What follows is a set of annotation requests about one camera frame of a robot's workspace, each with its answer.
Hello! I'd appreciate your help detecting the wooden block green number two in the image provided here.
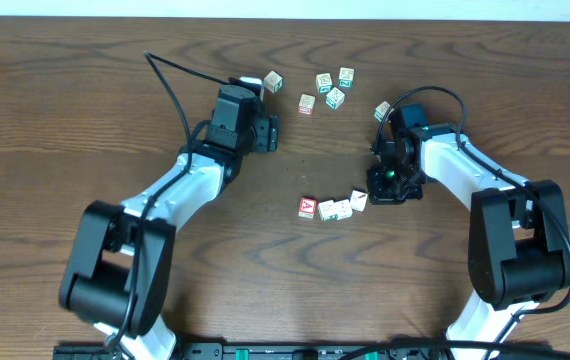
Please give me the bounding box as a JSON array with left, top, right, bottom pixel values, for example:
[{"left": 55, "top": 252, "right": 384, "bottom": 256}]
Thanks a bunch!
[{"left": 338, "top": 67, "right": 355, "bottom": 88}]

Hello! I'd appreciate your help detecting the black cable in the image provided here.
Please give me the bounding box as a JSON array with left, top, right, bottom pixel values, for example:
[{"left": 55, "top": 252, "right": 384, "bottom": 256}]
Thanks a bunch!
[
  {"left": 104, "top": 50, "right": 231, "bottom": 351},
  {"left": 339, "top": 85, "right": 570, "bottom": 360}
]

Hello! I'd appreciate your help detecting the wooden block green X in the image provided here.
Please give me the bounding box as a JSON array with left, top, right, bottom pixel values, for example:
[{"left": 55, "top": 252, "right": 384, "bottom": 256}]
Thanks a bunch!
[{"left": 325, "top": 87, "right": 345, "bottom": 110}]

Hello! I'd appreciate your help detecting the wooden block red bottom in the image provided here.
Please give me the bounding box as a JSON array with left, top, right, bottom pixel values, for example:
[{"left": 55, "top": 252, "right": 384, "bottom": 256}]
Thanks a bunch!
[{"left": 298, "top": 94, "right": 316, "bottom": 116}]

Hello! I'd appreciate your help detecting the right black cable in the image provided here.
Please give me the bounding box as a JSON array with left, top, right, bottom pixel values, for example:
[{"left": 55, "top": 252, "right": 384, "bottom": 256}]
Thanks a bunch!
[{"left": 339, "top": 85, "right": 570, "bottom": 360}]

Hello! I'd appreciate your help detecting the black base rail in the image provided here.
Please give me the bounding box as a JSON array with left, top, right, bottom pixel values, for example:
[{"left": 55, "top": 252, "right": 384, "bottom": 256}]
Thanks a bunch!
[{"left": 52, "top": 341, "right": 554, "bottom": 360}]

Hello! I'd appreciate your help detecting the wooden block blue H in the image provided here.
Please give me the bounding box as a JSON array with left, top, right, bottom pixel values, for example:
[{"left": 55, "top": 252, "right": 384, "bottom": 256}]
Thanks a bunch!
[{"left": 334, "top": 199, "right": 353, "bottom": 220}]

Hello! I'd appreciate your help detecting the left black cable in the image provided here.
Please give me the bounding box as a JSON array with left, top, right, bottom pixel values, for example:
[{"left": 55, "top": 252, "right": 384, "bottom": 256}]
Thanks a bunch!
[{"left": 104, "top": 50, "right": 231, "bottom": 351}]

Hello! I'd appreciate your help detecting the wooden block green bottom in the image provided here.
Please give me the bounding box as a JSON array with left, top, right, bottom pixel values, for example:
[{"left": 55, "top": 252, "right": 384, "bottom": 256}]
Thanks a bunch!
[{"left": 317, "top": 200, "right": 338, "bottom": 221}]

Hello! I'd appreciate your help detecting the red letter A block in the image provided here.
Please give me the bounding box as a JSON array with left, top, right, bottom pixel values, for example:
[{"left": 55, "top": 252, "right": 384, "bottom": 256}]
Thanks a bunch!
[{"left": 298, "top": 197, "right": 317, "bottom": 219}]

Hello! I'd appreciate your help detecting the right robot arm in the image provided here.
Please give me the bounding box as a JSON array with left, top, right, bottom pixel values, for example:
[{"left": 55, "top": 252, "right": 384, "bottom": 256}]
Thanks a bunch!
[{"left": 367, "top": 121, "right": 570, "bottom": 359}]

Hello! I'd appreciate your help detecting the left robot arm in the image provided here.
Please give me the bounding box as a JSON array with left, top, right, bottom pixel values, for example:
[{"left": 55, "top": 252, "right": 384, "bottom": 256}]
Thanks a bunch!
[{"left": 59, "top": 115, "right": 279, "bottom": 359}]

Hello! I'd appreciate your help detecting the wooden block red drawing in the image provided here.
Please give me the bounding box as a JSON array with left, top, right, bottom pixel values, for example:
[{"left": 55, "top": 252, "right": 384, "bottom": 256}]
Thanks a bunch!
[{"left": 349, "top": 190, "right": 368, "bottom": 212}]

